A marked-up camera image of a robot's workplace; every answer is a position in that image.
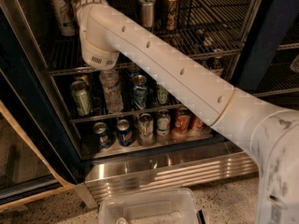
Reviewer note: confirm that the white can bottom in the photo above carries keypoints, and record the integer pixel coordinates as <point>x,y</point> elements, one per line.
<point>163,122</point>

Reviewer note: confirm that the blue white can middle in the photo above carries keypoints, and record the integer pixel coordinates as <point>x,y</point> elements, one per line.
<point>140,91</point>

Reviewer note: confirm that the white labelled juice bottle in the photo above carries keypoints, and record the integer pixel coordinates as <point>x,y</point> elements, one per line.
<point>216,66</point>

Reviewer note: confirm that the white 7up can front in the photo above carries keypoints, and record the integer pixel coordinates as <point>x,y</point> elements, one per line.
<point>64,17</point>

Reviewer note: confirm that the brown gold tall can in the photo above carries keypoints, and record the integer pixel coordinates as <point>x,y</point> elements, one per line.
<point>170,16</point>

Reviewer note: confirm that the orange can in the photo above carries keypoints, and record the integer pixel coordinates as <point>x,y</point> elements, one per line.
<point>196,124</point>
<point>182,120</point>

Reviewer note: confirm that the top wire fridge shelf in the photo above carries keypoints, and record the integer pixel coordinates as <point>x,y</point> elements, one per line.
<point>203,27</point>

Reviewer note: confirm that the blue pepsi can right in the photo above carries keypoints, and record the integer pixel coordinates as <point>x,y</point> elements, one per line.
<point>124,132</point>

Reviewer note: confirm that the stainless steel fridge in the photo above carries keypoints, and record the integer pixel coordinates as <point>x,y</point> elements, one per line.
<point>173,160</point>

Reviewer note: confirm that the blue pepsi can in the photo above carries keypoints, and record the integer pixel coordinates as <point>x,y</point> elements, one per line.
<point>102,135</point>
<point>124,132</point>

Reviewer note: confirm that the middle wire fridge shelf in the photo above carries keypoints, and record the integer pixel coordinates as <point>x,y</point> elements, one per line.
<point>124,114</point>

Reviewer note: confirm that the blue pepsi can left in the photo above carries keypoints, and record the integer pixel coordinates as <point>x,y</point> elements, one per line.
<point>102,135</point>

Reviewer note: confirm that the clear plastic bin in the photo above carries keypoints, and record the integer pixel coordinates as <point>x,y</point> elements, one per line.
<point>170,206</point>

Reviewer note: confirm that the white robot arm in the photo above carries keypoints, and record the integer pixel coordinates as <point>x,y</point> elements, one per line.
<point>269,134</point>

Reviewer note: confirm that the open glass fridge door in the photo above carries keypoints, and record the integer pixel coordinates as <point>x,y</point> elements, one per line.
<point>34,158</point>

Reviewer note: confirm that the green can middle left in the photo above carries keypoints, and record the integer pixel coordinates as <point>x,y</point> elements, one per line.
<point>82,97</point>

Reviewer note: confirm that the gold can middle rear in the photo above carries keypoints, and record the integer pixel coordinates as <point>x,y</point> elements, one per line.
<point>84,77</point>

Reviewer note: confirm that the silver green can bottom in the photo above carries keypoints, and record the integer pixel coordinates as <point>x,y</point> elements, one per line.
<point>145,126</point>

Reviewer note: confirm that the orange can bottom right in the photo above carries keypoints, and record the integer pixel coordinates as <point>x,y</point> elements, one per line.
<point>196,124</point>

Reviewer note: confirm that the tall redbull can centre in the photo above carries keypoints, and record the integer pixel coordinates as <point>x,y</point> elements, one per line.
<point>147,13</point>

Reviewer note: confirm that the wire fridge shelf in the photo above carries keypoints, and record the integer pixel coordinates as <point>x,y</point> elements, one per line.
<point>203,27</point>
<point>124,114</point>

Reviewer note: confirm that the clear water bottle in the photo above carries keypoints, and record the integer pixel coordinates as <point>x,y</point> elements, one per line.
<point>111,85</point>

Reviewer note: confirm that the green can middle centre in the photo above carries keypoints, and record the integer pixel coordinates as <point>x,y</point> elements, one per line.
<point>162,94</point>

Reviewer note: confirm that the orange can bottom left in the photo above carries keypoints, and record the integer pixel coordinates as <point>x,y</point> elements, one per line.
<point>182,120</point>

